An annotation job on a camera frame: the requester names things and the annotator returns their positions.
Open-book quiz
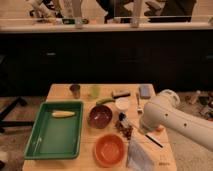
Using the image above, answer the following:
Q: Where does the purple bowl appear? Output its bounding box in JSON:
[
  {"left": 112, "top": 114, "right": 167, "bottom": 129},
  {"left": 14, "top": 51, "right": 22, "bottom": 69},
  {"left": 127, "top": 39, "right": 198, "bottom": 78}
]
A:
[{"left": 88, "top": 105, "right": 113, "bottom": 129}]

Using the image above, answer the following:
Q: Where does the black office chair base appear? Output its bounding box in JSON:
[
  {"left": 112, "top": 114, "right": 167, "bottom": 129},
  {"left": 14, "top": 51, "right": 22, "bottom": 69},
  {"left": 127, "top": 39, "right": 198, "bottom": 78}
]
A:
[{"left": 0, "top": 96, "right": 35, "bottom": 134}]

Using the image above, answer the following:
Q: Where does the dark metal cup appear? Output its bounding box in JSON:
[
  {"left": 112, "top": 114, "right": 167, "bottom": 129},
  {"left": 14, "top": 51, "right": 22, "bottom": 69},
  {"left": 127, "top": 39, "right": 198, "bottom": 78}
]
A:
[{"left": 70, "top": 84, "right": 80, "bottom": 99}]

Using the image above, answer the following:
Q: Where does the orange bowl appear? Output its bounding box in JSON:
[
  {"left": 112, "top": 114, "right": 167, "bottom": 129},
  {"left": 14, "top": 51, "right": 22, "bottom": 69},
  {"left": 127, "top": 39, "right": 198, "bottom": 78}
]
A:
[{"left": 94, "top": 134, "right": 125, "bottom": 168}]

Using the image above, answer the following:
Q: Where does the green translucent cup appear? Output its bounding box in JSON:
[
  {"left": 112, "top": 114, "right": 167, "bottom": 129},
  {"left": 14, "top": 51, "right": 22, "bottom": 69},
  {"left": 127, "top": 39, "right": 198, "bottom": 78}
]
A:
[{"left": 89, "top": 85, "right": 100, "bottom": 100}]

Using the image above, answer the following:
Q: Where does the green pepper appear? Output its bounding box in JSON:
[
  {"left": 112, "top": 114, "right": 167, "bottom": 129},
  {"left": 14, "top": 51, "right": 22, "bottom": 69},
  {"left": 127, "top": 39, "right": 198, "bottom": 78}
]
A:
[{"left": 96, "top": 98, "right": 115, "bottom": 105}]

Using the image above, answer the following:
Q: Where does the blue grey cloth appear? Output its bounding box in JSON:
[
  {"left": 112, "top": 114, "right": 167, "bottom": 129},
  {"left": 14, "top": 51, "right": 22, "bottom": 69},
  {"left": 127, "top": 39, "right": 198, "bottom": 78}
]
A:
[{"left": 126, "top": 136, "right": 154, "bottom": 171}]

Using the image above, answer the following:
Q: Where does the green plastic tray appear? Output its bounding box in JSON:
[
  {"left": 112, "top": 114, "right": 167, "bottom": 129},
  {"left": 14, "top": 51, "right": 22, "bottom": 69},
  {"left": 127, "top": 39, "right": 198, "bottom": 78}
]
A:
[{"left": 24, "top": 101, "right": 83, "bottom": 160}]

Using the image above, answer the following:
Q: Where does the orange egg toy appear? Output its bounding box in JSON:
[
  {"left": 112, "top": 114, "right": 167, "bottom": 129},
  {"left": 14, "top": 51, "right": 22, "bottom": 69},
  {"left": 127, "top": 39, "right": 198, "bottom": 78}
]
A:
[{"left": 155, "top": 125, "right": 164, "bottom": 132}]

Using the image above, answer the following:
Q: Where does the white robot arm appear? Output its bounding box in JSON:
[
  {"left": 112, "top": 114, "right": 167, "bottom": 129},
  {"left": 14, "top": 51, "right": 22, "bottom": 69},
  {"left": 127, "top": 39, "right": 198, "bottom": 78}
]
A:
[{"left": 139, "top": 89, "right": 213, "bottom": 151}]

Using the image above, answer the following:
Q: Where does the blue sponge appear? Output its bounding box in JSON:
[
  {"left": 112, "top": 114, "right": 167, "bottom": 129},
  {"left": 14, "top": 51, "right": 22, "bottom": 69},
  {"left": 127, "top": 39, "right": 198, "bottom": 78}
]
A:
[{"left": 139, "top": 85, "right": 151, "bottom": 99}]

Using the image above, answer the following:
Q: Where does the black whiteboard eraser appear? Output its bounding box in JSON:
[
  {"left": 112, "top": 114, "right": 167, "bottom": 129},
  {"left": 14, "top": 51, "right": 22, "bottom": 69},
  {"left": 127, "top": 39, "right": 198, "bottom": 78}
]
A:
[{"left": 112, "top": 90, "right": 131, "bottom": 99}]

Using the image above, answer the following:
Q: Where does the white cup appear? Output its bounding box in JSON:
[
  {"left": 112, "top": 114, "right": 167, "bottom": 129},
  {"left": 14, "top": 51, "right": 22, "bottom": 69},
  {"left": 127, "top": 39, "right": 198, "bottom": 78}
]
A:
[{"left": 115, "top": 97, "right": 130, "bottom": 113}]

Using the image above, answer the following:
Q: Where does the brown grape bunch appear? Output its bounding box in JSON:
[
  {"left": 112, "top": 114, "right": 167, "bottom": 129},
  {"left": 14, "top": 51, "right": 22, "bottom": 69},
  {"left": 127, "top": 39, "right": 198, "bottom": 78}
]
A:
[{"left": 115, "top": 121, "right": 133, "bottom": 140}]

